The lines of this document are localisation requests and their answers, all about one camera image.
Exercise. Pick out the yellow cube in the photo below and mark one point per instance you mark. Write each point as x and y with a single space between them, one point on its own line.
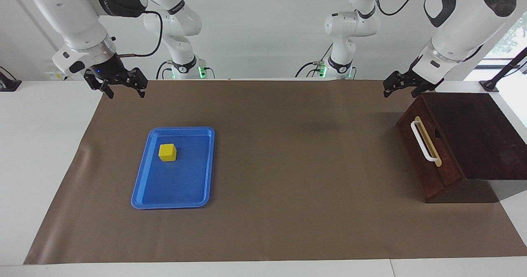
167 152

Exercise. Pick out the blue plastic tray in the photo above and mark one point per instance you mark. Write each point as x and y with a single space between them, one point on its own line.
173 186

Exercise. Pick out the dark wooden drawer cabinet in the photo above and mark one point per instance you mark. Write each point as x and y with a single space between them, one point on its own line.
486 137

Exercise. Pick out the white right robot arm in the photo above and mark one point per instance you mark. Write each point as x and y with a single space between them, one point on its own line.
70 17

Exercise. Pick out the white wall socket box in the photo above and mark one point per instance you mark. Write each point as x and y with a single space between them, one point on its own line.
48 76

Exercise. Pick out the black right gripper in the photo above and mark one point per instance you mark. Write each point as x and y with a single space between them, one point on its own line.
110 71

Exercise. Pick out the black camera stand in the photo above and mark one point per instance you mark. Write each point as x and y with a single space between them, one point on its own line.
489 85

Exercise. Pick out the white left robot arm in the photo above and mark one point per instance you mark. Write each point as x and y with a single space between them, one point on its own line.
457 26

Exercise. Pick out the bright window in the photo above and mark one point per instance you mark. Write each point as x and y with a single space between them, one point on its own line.
514 34

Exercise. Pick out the brown table mat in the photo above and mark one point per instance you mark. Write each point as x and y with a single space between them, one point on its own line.
288 211

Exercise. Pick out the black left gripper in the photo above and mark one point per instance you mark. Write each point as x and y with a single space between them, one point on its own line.
411 79

